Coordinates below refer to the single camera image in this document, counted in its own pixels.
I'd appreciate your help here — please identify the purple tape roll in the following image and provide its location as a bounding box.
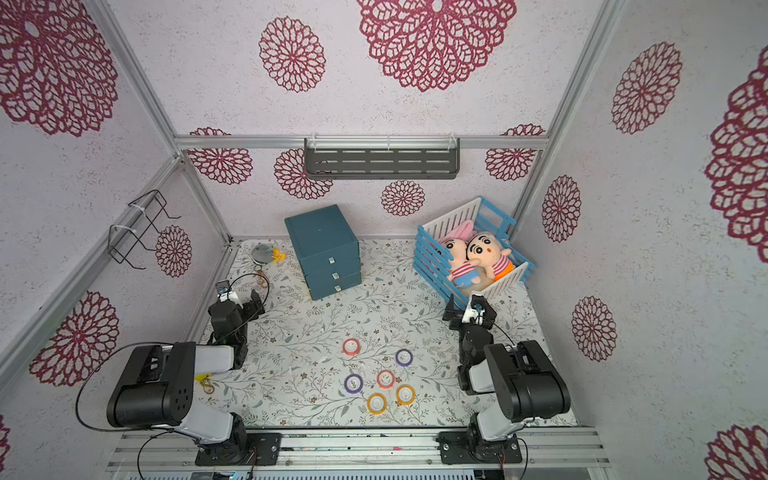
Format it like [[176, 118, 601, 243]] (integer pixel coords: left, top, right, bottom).
[[395, 348, 414, 368], [344, 374, 364, 395]]

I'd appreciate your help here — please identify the teal drawer cabinet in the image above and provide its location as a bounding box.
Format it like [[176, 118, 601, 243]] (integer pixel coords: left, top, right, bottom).
[[284, 205, 362, 300]]

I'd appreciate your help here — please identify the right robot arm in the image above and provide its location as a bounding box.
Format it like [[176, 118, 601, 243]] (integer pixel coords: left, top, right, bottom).
[[437, 294, 571, 467]]

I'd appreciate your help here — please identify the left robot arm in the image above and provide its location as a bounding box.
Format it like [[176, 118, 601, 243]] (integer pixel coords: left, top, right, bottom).
[[106, 290, 282, 467]]

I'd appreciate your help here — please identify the red tape roll lower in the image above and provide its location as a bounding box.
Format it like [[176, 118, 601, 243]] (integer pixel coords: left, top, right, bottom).
[[376, 370, 396, 389]]

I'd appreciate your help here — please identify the red tape roll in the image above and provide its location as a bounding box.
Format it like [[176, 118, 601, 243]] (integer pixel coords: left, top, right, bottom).
[[376, 370, 396, 389], [342, 338, 361, 357]]

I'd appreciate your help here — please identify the yellow tape roll right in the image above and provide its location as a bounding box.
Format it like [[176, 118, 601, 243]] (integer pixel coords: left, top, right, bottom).
[[395, 385, 416, 406]]

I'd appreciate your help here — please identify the yellow tape roll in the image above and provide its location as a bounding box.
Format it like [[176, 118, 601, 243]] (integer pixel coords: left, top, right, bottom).
[[395, 385, 416, 406], [366, 393, 388, 416]]

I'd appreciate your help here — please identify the red tape roll upper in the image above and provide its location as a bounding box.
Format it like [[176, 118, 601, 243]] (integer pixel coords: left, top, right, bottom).
[[342, 338, 361, 357]]

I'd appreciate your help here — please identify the yellow tape roll left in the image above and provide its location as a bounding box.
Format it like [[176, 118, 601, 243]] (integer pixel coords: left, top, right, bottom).
[[366, 393, 388, 416]]

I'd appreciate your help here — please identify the pink plush doll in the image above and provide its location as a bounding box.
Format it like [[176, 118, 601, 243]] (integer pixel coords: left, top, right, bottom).
[[438, 220, 481, 288]]

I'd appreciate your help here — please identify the grey plush duck toy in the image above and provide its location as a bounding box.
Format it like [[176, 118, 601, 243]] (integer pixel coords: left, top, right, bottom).
[[250, 243, 287, 266]]

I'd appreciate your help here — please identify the yellow rubber band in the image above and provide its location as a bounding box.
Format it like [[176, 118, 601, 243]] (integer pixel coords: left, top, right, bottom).
[[194, 374, 215, 395]]

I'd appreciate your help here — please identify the blue white toy crib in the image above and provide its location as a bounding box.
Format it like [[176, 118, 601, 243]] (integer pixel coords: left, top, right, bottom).
[[414, 197, 535, 307]]

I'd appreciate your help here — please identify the boy plush doll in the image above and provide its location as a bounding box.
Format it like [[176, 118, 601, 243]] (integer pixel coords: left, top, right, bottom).
[[466, 232, 515, 281]]

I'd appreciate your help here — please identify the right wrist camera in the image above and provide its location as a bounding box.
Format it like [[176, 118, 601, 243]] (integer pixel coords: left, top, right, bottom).
[[462, 304, 485, 325]]

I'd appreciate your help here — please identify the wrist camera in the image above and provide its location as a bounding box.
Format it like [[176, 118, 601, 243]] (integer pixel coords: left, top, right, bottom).
[[462, 304, 485, 325], [215, 280, 241, 304]]

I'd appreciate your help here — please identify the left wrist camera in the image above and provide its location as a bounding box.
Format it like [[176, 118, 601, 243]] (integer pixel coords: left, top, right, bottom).
[[215, 280, 241, 304]]

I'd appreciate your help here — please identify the black wire wall rack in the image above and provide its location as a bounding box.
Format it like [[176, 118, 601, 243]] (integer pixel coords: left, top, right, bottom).
[[106, 189, 180, 271]]

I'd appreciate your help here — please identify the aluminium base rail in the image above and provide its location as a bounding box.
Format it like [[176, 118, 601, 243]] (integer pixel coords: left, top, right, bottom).
[[104, 427, 610, 478]]

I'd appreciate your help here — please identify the grey wall shelf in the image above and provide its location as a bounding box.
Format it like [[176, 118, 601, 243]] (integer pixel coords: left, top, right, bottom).
[[303, 137, 460, 180]]

